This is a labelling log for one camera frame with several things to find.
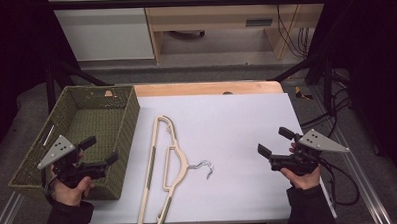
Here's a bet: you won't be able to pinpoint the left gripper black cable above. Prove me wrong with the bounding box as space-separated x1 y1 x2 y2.
40 168 60 206

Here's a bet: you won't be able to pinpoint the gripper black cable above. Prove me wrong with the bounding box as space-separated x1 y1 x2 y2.
40 168 60 206
316 154 362 209

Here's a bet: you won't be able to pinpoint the olive green woven basket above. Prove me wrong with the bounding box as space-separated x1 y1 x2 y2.
5 83 145 205

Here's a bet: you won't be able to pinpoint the white cabinet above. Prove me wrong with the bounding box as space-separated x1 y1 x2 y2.
48 0 156 64

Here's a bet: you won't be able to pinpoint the black desk cables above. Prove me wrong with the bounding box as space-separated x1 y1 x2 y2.
272 0 312 60

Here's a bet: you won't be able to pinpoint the person's right hand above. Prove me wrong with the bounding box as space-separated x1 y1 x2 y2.
280 167 322 192

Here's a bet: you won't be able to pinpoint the person's left hand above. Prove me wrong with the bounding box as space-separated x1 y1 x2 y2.
52 177 96 208

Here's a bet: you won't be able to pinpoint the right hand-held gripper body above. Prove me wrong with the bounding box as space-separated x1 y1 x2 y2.
268 127 352 178

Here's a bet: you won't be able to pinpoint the black horizontal frame bar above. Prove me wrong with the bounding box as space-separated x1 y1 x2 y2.
47 0 329 14

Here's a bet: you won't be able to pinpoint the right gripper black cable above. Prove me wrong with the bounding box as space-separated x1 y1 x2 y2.
316 154 362 209

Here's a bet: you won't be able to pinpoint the white table sheet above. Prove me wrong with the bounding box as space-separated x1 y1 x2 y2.
84 89 338 224

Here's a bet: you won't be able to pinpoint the black floor cables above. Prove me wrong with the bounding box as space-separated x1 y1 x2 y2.
298 86 353 129

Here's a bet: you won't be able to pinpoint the grey drawer handle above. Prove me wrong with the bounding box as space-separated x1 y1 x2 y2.
244 17 274 27

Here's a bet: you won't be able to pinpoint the black metal stand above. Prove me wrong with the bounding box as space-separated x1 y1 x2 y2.
45 58 115 113
268 51 336 114

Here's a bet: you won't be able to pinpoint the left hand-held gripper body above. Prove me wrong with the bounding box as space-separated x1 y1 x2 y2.
36 133 109 191

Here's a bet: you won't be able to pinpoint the yellow and black tool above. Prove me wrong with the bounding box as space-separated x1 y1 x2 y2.
294 85 314 102

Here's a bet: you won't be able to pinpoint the light wooden desk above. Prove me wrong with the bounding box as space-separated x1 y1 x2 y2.
142 0 333 66

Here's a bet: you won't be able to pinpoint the black curtain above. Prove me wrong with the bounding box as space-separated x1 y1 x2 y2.
0 0 82 160
311 0 397 189

